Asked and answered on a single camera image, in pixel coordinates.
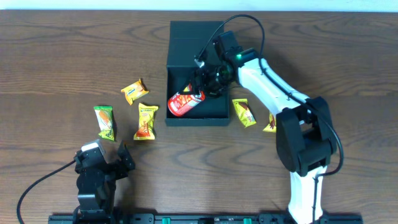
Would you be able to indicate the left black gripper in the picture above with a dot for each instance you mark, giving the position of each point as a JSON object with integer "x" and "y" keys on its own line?
{"x": 127, "y": 162}

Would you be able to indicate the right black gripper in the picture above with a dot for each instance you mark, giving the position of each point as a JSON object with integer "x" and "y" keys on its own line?
{"x": 200, "y": 74}

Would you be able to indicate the red Pringles can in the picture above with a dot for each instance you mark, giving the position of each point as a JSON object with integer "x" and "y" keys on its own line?
{"x": 185, "y": 100}

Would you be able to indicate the green wafer snack packet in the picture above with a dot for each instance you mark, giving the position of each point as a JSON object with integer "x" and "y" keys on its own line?
{"x": 104, "y": 115}

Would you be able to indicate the yellow-orange biscuit packet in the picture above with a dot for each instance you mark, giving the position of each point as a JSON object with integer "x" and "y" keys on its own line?
{"x": 134, "y": 91}

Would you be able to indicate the yellow Apollo chocolate packet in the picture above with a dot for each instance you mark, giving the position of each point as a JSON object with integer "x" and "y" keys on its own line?
{"x": 271, "y": 127}

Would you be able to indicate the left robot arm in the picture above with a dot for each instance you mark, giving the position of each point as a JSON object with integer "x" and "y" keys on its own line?
{"x": 97, "y": 182}

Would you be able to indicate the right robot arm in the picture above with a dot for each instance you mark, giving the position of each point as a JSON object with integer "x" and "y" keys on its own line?
{"x": 305, "y": 139}

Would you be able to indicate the yellow-red snack packet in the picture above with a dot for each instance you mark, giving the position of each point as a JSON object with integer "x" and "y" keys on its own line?
{"x": 146, "y": 122}

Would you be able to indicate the dark green open gift box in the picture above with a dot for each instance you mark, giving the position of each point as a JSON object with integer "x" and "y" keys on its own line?
{"x": 187, "y": 38}

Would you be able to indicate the yellow Apollo cake packet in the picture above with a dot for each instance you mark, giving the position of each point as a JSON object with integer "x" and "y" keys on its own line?
{"x": 243, "y": 112}

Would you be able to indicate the black mounting rail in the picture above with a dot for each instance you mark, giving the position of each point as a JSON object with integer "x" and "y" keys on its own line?
{"x": 148, "y": 218}

